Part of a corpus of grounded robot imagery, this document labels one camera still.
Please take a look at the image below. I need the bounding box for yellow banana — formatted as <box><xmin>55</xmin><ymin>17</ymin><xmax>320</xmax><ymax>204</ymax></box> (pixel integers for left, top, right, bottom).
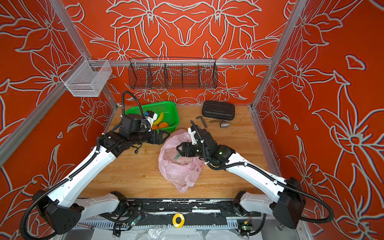
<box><xmin>153</xmin><ymin>112</ymin><xmax>165</xmax><ymax>126</ymax></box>

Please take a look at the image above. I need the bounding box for white mesh wall basket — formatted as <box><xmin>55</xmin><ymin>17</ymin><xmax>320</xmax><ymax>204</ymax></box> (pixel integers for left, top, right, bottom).
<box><xmin>61</xmin><ymin>60</ymin><xmax>112</xmax><ymax>97</ymax></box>

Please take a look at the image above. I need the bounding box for black hex key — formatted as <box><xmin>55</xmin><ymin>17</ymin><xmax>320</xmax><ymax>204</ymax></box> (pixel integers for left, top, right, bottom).
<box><xmin>196</xmin><ymin>116</ymin><xmax>208</xmax><ymax>129</ymax></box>

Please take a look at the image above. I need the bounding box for green plastic basket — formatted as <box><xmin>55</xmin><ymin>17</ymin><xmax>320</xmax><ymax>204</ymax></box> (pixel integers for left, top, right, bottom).
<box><xmin>125</xmin><ymin>101</ymin><xmax>180</xmax><ymax>133</ymax></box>

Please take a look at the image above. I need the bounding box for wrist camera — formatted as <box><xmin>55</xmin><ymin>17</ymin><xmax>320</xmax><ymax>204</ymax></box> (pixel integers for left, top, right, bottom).
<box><xmin>188</xmin><ymin>126</ymin><xmax>197</xmax><ymax>145</ymax></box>
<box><xmin>144</xmin><ymin>111</ymin><xmax>158</xmax><ymax>125</ymax></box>

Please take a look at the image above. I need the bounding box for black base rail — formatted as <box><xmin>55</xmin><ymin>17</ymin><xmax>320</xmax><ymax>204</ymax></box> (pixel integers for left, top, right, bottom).
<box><xmin>100</xmin><ymin>197</ymin><xmax>262</xmax><ymax>219</ymax></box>

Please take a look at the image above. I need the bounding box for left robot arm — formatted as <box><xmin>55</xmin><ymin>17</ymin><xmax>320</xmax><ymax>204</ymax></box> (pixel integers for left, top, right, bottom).
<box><xmin>20</xmin><ymin>105</ymin><xmax>170</xmax><ymax>240</ymax></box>

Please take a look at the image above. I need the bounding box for yellow tape roll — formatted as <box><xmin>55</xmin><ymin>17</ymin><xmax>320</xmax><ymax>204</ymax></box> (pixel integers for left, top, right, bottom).
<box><xmin>172</xmin><ymin>213</ymin><xmax>185</xmax><ymax>228</ymax></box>

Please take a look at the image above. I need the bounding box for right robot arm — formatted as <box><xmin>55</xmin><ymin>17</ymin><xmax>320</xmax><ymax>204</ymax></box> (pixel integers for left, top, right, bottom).
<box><xmin>177</xmin><ymin>123</ymin><xmax>334</xmax><ymax>229</ymax></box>

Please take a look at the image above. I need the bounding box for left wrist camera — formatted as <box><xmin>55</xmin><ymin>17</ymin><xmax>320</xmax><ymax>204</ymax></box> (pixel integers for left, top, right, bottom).
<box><xmin>144</xmin><ymin>111</ymin><xmax>158</xmax><ymax>125</ymax></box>

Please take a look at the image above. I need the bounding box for red dragon fruit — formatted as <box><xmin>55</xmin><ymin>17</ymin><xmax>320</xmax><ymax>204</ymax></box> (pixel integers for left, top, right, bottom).
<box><xmin>174</xmin><ymin>153</ymin><xmax>183</xmax><ymax>162</ymax></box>

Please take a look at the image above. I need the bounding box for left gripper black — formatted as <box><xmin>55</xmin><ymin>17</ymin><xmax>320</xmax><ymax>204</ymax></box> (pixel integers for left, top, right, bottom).
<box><xmin>131</xmin><ymin>126</ymin><xmax>171</xmax><ymax>145</ymax></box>

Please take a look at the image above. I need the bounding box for metal drill chuck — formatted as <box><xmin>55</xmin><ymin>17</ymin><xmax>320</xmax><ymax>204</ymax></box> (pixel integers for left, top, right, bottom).
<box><xmin>209</xmin><ymin>120</ymin><xmax>230</xmax><ymax>128</ymax></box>

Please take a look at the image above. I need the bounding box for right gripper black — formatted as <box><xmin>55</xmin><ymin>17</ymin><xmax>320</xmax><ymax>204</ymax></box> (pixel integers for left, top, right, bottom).
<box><xmin>174</xmin><ymin>141</ymin><xmax>211</xmax><ymax>160</ymax></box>

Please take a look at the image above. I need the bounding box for black wire wall basket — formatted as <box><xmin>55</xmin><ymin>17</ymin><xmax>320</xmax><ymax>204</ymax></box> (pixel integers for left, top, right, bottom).
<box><xmin>128</xmin><ymin>58</ymin><xmax>219</xmax><ymax>90</ymax></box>

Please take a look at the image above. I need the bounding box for black tool case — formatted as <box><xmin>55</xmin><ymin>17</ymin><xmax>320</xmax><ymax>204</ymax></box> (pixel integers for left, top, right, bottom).
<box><xmin>202</xmin><ymin>101</ymin><xmax>236</xmax><ymax>121</ymax></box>

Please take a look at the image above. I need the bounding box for pink plastic bag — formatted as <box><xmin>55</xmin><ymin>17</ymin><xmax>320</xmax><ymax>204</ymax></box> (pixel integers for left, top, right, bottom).
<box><xmin>158</xmin><ymin>129</ymin><xmax>205</xmax><ymax>193</ymax></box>

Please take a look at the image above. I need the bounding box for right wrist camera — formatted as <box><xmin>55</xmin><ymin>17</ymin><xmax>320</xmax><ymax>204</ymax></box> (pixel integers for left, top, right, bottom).
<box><xmin>188</xmin><ymin>126</ymin><xmax>197</xmax><ymax>145</ymax></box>

